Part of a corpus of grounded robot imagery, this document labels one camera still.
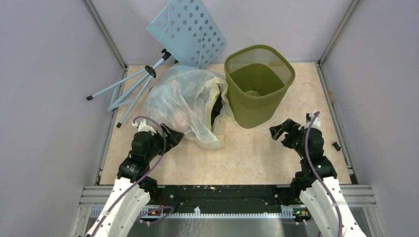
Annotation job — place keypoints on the black trash bag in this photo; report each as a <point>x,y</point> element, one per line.
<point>220,107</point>

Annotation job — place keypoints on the aluminium corner post left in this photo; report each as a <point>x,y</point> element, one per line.
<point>104,33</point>

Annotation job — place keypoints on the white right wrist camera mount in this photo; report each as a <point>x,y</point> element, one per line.
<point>313,120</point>

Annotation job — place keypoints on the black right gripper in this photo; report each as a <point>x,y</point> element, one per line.
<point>289,126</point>

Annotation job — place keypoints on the translucent plastic bag with trash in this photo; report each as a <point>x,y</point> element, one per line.
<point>182,98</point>

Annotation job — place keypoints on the small black clip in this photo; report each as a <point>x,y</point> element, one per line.
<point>336,146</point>

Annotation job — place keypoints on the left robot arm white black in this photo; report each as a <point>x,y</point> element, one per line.
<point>133,188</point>

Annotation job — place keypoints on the aluminium corner post right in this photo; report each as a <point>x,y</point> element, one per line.
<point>342,24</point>

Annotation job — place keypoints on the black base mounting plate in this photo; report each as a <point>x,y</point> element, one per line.
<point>225,199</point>

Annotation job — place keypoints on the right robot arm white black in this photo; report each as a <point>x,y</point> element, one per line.
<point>316,185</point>

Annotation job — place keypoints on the light blue tripod legs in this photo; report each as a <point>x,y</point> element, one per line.
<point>149,73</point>

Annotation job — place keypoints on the aluminium corner post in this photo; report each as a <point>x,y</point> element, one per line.
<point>342,24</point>
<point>104,33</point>

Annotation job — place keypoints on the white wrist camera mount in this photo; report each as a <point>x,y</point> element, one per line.
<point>143,127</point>
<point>313,120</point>

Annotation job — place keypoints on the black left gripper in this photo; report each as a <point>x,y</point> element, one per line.
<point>174,137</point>

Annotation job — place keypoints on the aluminium frame rail front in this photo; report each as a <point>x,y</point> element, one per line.
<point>355,195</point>

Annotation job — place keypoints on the light blue perforated stand plate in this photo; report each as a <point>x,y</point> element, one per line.
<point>188,32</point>

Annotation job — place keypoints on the green mesh trash bin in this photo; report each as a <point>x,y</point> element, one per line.
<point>258,78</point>

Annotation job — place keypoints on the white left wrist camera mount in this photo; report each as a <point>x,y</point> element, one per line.
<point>143,127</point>

